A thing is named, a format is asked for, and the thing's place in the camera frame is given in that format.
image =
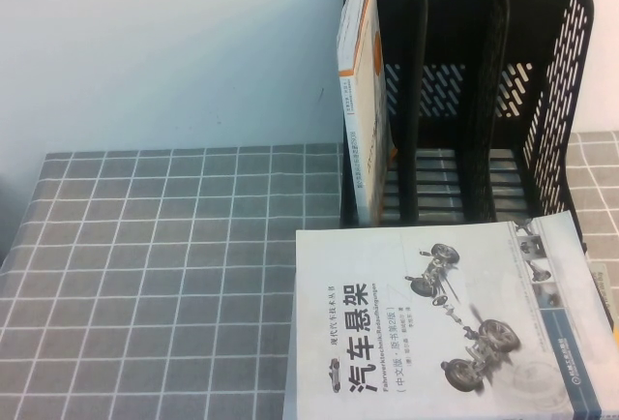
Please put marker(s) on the black plastic book stand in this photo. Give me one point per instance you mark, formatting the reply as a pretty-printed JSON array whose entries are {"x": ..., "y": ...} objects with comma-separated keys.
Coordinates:
[{"x": 454, "y": 28}]

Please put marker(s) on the book with yellow edge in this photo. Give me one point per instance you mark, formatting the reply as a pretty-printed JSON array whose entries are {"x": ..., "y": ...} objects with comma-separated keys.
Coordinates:
[{"x": 604, "y": 289}]

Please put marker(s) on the white car suspension book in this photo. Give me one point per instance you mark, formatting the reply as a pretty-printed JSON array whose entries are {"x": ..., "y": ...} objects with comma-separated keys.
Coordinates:
[{"x": 411, "y": 333}]

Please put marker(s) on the grey checked tablecloth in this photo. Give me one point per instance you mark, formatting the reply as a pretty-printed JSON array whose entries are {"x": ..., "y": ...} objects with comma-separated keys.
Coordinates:
[{"x": 145, "y": 270}]

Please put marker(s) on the white orange ROS2 book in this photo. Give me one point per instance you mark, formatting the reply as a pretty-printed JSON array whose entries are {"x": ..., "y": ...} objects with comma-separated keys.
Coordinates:
[{"x": 362, "y": 100}]

